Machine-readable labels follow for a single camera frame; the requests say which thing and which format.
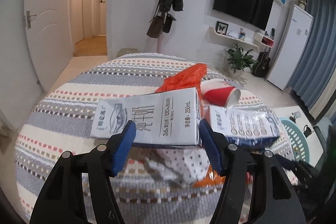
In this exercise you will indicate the brown hanging handbag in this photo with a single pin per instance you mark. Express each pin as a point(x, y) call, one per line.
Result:
point(156, 24)

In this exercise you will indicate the blue grey curtain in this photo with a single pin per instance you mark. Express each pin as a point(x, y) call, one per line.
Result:
point(317, 63)

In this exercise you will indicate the black mug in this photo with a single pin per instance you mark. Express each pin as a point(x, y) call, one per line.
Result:
point(307, 130)

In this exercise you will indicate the white room door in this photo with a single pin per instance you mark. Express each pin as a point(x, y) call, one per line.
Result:
point(49, 39)

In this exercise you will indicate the orange snack wrapper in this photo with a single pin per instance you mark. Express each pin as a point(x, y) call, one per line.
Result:
point(206, 179)

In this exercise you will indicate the black hanging bag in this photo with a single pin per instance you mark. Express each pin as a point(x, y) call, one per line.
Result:
point(169, 20)

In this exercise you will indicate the green potted plant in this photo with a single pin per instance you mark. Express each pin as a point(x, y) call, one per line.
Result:
point(239, 59)

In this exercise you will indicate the orange plastic bag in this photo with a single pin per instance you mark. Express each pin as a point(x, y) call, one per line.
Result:
point(188, 78)

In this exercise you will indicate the light blue plastic basket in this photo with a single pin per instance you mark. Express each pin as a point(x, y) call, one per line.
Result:
point(298, 148)

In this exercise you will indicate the red white cube shelf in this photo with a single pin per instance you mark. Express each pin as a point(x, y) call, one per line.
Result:
point(262, 40)

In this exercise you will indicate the framed butterfly picture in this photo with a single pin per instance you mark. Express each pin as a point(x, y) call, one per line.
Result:
point(221, 28)

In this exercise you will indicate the red white paper cup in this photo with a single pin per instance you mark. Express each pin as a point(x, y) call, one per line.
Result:
point(218, 92)

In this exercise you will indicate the white patterned paper wrapper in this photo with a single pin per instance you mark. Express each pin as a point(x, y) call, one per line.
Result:
point(181, 166)

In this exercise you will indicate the white curved wall shelf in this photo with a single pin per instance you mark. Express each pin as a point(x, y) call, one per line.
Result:
point(236, 40)

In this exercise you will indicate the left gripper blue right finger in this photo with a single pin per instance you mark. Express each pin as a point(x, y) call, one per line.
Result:
point(208, 143)

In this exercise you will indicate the white refrigerator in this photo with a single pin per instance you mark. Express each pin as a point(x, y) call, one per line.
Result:
point(292, 45)

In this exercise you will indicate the phone stand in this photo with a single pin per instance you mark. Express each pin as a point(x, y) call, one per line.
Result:
point(295, 116)

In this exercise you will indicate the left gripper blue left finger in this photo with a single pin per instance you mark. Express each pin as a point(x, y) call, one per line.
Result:
point(120, 145)

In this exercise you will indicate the grey white milk carton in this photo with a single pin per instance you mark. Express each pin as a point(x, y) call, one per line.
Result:
point(163, 120)

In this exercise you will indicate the small figurine on shelf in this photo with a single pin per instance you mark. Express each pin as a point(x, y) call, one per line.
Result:
point(242, 34)

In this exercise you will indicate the black acoustic guitar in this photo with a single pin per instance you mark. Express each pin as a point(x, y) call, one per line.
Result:
point(261, 67)

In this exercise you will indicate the blue white milk carton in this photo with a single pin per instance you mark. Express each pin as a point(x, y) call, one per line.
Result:
point(254, 129)

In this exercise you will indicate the striped woven bedspread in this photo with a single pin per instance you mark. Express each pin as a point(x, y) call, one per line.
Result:
point(63, 121)

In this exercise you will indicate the black wall television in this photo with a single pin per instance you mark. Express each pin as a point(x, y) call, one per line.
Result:
point(255, 12)

